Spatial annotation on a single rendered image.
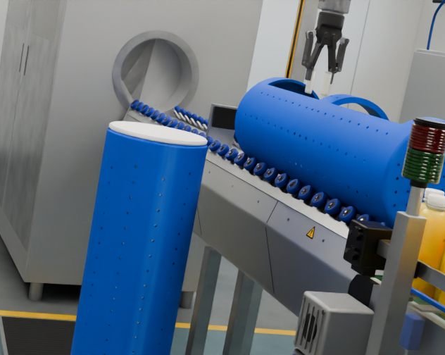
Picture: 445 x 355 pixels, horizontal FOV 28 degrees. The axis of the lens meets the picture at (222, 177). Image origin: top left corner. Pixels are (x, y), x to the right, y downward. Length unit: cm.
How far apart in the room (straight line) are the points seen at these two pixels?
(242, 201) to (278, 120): 30
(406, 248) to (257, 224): 108
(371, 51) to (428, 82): 262
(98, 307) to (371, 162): 89
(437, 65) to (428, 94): 17
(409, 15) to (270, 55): 129
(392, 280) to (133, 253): 104
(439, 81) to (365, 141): 289
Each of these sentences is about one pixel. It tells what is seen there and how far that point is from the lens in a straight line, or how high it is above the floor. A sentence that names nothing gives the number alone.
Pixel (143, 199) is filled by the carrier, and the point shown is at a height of 87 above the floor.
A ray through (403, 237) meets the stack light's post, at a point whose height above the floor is 106.
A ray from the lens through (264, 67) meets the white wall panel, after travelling 727.
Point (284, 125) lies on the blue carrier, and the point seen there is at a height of 112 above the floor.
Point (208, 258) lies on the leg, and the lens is 295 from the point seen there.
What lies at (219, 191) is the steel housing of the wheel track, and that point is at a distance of 280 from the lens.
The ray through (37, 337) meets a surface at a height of 15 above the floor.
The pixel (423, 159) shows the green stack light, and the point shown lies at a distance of 147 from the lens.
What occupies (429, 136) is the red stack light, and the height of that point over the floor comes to 123.
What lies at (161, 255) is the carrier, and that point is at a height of 72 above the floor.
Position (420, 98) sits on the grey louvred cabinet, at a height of 118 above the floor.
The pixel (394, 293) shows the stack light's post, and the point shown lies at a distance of 152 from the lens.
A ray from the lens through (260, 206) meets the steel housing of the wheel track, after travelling 254.
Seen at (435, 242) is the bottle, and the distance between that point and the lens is 177.
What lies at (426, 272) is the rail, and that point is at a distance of 173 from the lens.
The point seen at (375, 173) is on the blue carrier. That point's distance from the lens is 202.
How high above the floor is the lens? 134
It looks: 9 degrees down
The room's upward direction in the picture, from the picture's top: 11 degrees clockwise
